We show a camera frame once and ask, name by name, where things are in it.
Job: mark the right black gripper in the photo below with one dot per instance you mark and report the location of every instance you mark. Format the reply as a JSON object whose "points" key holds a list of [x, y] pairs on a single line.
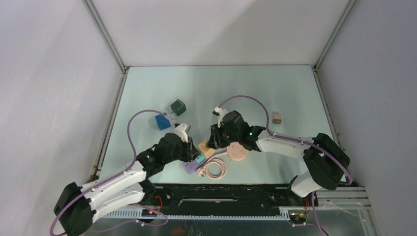
{"points": [[216, 142]]}

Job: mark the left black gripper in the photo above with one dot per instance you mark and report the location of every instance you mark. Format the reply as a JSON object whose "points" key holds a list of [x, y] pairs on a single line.
{"points": [[191, 152]]}

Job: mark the teal USB charger plug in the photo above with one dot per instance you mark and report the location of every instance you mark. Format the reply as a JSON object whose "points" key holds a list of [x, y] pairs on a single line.
{"points": [[199, 159]]}

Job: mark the beige cube socket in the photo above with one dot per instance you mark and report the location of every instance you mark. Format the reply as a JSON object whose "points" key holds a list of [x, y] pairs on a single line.
{"points": [[205, 150]]}

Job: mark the blue cube socket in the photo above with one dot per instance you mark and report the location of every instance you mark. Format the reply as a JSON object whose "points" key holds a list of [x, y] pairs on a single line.
{"points": [[162, 121]]}

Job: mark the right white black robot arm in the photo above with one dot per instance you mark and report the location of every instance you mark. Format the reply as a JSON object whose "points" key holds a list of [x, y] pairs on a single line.
{"points": [[326, 162]]}

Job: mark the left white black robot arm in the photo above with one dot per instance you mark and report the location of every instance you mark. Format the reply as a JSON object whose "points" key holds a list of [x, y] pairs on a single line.
{"points": [[78, 207]]}

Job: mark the small brown plug adapter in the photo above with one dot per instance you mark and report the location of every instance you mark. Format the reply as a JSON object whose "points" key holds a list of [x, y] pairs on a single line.
{"points": [[276, 118]]}

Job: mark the purple power strip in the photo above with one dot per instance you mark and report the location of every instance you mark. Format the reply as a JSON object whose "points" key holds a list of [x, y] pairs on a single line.
{"points": [[191, 167]]}

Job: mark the pink round power strip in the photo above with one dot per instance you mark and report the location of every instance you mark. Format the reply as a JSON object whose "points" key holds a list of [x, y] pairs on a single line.
{"points": [[236, 152]]}

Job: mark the dark green cube socket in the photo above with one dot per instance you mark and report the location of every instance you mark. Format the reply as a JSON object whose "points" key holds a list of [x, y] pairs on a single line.
{"points": [[178, 107]]}

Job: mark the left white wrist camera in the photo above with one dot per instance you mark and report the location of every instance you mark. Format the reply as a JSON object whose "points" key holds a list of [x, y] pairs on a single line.
{"points": [[181, 130]]}

